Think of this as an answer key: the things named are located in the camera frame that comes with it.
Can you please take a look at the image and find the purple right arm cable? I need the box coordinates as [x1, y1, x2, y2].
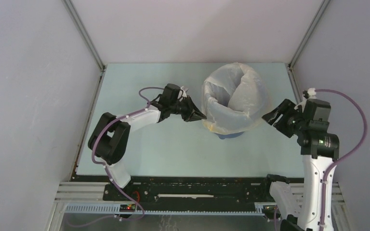
[273, 89, 368, 231]

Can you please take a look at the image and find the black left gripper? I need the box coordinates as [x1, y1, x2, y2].
[170, 96, 206, 123]

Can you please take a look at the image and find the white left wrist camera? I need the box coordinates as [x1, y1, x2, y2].
[178, 86, 188, 100]

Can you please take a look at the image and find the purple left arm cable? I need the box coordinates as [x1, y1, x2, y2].
[66, 87, 165, 229]

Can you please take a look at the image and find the grey slotted cable duct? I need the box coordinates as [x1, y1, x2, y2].
[64, 203, 276, 216]

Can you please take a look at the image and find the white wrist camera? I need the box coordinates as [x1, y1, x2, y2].
[178, 86, 188, 100]
[294, 88, 317, 112]

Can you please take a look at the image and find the aluminium frame post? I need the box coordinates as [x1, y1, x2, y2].
[289, 0, 332, 69]
[61, 0, 106, 72]

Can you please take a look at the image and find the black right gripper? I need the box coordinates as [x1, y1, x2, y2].
[262, 97, 307, 138]

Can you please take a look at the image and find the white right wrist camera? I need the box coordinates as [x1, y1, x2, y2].
[294, 88, 317, 112]

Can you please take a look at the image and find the left aluminium frame post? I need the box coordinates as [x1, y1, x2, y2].
[61, 0, 106, 72]

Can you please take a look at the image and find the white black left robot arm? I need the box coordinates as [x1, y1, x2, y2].
[88, 83, 207, 201]

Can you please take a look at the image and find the blue plastic trash bin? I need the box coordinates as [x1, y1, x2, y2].
[216, 132, 244, 140]

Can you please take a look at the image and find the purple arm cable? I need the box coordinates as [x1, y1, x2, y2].
[273, 89, 368, 231]
[66, 87, 165, 229]

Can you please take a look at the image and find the translucent yellowish plastic trash bag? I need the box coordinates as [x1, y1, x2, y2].
[201, 63, 271, 135]

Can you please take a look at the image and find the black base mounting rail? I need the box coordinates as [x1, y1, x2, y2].
[102, 174, 288, 214]

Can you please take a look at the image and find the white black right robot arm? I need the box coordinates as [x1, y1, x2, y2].
[261, 99, 340, 231]

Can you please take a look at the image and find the right aluminium frame post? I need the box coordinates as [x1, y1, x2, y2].
[289, 0, 332, 69]

